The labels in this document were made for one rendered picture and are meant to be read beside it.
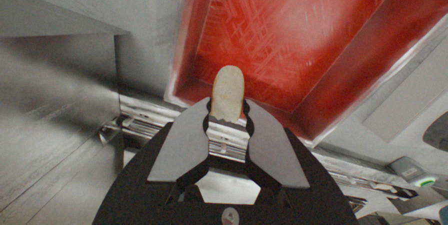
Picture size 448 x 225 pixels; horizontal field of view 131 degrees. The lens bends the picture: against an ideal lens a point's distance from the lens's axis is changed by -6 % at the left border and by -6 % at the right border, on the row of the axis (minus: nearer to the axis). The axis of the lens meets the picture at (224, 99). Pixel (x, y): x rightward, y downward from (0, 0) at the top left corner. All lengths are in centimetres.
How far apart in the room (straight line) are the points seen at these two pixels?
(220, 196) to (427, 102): 62
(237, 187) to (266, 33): 48
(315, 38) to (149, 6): 33
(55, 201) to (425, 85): 78
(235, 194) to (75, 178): 45
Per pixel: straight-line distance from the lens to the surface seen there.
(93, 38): 28
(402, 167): 87
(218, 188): 52
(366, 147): 68
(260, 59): 28
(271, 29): 28
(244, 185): 52
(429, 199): 111
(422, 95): 51
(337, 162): 58
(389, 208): 156
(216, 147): 40
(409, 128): 52
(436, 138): 57
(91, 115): 33
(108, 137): 40
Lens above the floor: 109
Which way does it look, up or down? 59 degrees down
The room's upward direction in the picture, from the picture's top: 177 degrees counter-clockwise
